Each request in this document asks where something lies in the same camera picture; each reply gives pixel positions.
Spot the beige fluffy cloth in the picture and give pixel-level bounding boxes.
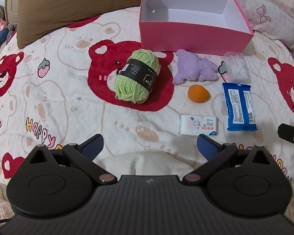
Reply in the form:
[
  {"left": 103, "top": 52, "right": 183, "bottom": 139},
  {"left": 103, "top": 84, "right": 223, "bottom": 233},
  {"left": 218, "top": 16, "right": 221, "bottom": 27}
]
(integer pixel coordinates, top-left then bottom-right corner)
[{"left": 0, "top": 202, "right": 15, "bottom": 226}]

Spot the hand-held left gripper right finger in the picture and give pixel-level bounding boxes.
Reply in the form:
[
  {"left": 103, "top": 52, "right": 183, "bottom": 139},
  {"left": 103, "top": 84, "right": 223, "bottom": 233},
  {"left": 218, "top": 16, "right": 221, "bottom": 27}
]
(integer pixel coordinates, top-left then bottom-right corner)
[{"left": 182, "top": 134, "right": 276, "bottom": 185}]

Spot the cream white cloth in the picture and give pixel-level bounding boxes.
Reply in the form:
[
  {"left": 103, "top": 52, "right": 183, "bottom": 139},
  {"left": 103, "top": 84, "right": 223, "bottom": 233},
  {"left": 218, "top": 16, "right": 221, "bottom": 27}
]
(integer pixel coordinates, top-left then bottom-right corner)
[{"left": 93, "top": 150, "right": 196, "bottom": 177}]

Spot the orange makeup sponge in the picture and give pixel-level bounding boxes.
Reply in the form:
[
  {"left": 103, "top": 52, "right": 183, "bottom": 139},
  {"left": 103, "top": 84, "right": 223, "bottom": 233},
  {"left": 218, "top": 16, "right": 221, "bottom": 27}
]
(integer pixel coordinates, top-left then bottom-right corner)
[{"left": 188, "top": 84, "right": 211, "bottom": 102}]

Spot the blue wet wipes packet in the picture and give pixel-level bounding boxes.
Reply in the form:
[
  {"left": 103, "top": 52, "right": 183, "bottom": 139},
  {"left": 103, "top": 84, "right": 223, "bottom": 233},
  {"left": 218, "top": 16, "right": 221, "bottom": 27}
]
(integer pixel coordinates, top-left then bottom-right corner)
[{"left": 222, "top": 82, "right": 258, "bottom": 131}]

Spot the purple plush cloth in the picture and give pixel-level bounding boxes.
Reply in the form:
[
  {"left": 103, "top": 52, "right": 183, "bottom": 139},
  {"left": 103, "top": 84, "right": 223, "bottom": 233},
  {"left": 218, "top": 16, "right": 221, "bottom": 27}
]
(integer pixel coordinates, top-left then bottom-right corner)
[{"left": 172, "top": 49, "right": 220, "bottom": 86}]

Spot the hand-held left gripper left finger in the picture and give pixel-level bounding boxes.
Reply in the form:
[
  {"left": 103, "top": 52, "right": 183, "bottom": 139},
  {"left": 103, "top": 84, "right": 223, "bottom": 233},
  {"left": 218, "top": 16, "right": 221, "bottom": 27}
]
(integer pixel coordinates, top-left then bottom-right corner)
[{"left": 27, "top": 134, "right": 118, "bottom": 185}]

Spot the white tissue packet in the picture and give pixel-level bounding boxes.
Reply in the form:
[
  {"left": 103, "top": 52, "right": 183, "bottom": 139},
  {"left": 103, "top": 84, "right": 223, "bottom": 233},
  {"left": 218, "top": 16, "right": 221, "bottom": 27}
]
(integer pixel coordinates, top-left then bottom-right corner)
[{"left": 179, "top": 115, "right": 219, "bottom": 136}]

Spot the pink cardboard box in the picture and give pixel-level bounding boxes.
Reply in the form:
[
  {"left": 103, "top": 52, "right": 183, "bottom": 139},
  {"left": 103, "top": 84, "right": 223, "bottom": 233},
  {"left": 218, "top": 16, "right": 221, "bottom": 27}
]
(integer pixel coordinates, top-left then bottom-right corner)
[{"left": 138, "top": 0, "right": 255, "bottom": 56}]

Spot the brown embroidered pillow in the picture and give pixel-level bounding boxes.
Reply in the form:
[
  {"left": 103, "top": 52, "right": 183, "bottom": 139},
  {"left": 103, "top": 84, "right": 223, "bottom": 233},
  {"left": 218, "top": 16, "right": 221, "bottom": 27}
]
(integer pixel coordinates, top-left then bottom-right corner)
[{"left": 16, "top": 0, "right": 147, "bottom": 49}]

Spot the pink checked pillow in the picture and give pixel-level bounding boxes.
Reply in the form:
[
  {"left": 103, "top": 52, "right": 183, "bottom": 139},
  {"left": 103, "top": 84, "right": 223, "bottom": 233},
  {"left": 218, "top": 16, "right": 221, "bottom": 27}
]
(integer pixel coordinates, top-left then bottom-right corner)
[{"left": 159, "top": 0, "right": 294, "bottom": 52}]

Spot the bear printed blanket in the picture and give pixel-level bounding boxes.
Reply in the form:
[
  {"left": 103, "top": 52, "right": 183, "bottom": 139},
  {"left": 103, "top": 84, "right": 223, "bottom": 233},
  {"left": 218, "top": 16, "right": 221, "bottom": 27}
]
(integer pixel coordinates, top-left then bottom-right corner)
[{"left": 0, "top": 6, "right": 294, "bottom": 226}]

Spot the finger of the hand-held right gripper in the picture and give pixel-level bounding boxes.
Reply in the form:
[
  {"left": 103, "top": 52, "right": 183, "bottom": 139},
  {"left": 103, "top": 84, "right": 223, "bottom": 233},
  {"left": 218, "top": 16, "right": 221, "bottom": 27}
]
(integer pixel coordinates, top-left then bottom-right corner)
[{"left": 278, "top": 123, "right": 294, "bottom": 163}]

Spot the green yarn ball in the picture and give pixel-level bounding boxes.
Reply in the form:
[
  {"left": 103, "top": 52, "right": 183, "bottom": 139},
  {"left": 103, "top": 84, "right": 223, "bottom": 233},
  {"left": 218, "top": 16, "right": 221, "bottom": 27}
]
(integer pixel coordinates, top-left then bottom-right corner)
[{"left": 113, "top": 49, "right": 161, "bottom": 104}]

